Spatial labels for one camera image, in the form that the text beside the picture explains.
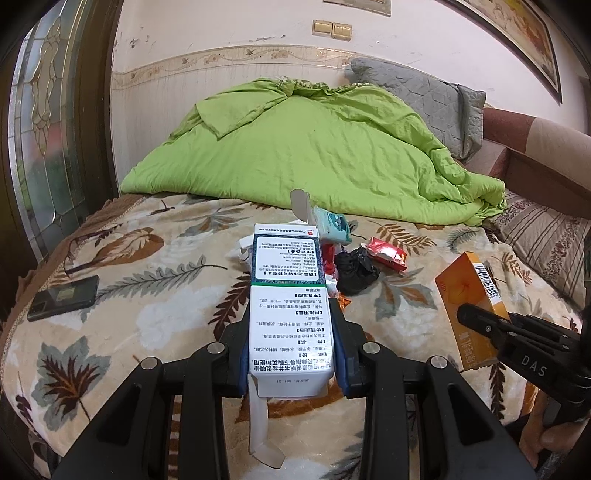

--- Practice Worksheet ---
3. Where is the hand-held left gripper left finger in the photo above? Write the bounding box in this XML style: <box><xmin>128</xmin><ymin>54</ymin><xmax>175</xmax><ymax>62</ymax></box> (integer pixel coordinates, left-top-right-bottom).
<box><xmin>53</xmin><ymin>298</ymin><xmax>254</xmax><ymax>480</ymax></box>

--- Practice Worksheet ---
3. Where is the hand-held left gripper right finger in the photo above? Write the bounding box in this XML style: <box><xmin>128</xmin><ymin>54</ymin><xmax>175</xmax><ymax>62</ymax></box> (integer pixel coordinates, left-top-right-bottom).
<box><xmin>329</xmin><ymin>300</ymin><xmax>539</xmax><ymax>480</ymax></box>

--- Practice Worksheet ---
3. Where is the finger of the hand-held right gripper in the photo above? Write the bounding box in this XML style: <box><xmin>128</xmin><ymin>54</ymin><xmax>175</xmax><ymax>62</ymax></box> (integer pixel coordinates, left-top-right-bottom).
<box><xmin>457</xmin><ymin>302</ymin><xmax>580</xmax><ymax>352</ymax></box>

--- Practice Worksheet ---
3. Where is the orange cardboard box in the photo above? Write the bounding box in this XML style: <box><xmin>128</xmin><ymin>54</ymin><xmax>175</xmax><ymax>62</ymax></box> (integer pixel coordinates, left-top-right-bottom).
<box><xmin>435</xmin><ymin>251</ymin><xmax>511</xmax><ymax>366</ymax></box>

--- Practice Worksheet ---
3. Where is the white and blue medicine box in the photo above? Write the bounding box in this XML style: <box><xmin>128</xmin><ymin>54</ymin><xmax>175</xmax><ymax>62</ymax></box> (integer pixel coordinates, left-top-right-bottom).
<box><xmin>247</xmin><ymin>188</ymin><xmax>335</xmax><ymax>468</ymax></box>

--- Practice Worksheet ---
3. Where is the person's right hand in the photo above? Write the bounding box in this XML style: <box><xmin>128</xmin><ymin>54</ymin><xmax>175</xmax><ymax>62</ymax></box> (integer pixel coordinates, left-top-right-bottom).
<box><xmin>523</xmin><ymin>396</ymin><xmax>591</xmax><ymax>470</ymax></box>

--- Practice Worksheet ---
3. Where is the black plastic bag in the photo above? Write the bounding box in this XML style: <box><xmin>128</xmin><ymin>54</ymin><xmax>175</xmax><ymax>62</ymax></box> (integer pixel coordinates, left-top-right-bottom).
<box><xmin>333</xmin><ymin>247</ymin><xmax>382</xmax><ymax>296</ymax></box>

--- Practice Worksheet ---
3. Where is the striped patterned pillow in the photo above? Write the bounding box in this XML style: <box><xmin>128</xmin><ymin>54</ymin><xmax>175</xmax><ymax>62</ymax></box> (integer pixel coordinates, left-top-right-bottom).
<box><xmin>489</xmin><ymin>189</ymin><xmax>590</xmax><ymax>309</ymax></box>

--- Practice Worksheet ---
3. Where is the small red wrapper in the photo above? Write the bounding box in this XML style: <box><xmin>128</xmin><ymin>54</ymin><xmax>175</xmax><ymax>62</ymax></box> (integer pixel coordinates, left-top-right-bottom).
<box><xmin>322</xmin><ymin>244</ymin><xmax>339</xmax><ymax>278</ymax></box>

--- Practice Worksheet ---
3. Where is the crumpled white paper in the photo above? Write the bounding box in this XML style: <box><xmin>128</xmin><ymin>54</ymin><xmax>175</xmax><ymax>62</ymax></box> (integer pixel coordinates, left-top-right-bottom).
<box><xmin>232</xmin><ymin>235</ymin><xmax>256</xmax><ymax>274</ymax></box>

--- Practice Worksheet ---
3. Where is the red packet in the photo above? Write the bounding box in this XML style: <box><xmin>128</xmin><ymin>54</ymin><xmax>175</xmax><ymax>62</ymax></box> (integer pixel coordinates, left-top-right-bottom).
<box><xmin>365</xmin><ymin>236</ymin><xmax>410</xmax><ymax>273</ymax></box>

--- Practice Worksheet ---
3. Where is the leaf print blanket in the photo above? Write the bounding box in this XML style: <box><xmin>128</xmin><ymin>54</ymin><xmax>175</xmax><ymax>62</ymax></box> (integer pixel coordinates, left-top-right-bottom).
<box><xmin>0</xmin><ymin>191</ymin><xmax>591</xmax><ymax>480</ymax></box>

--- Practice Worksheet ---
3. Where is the teal tissue packet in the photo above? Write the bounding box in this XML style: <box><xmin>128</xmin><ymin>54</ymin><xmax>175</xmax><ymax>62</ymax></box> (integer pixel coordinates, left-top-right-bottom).
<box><xmin>314</xmin><ymin>208</ymin><xmax>352</xmax><ymax>245</ymax></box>

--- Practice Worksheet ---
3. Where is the brown wooden headboard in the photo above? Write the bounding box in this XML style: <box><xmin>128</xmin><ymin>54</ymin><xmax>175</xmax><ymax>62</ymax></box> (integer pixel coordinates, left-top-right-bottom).
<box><xmin>482</xmin><ymin>106</ymin><xmax>591</xmax><ymax>219</ymax></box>

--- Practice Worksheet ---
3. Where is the black smartphone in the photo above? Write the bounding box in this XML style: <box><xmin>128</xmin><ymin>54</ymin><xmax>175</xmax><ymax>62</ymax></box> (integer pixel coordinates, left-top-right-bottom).
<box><xmin>26</xmin><ymin>275</ymin><xmax>100</xmax><ymax>323</ymax></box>

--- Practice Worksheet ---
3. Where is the green quilt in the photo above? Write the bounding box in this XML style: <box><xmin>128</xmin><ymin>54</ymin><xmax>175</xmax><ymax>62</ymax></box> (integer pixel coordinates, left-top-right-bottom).
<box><xmin>119</xmin><ymin>78</ymin><xmax>508</xmax><ymax>227</ymax></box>

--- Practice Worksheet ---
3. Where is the grey quilted pillow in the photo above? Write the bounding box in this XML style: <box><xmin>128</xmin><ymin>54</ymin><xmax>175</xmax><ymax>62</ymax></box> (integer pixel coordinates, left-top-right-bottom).
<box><xmin>348</xmin><ymin>58</ymin><xmax>487</xmax><ymax>160</ymax></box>

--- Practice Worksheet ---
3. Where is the stained glass door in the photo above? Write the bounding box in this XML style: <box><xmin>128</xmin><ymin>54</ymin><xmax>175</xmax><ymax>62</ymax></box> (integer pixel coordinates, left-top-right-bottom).
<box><xmin>0</xmin><ymin>0</ymin><xmax>126</xmax><ymax>259</ymax></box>

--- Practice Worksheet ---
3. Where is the large framed wall picture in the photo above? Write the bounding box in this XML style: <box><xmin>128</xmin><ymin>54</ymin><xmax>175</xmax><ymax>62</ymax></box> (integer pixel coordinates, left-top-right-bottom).
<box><xmin>443</xmin><ymin>0</ymin><xmax>563</xmax><ymax>105</ymax></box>

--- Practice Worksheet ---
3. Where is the small framed wall picture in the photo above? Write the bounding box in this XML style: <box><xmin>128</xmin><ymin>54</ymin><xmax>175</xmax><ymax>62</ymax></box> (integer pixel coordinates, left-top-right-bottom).
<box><xmin>356</xmin><ymin>0</ymin><xmax>393</xmax><ymax>17</ymax></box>

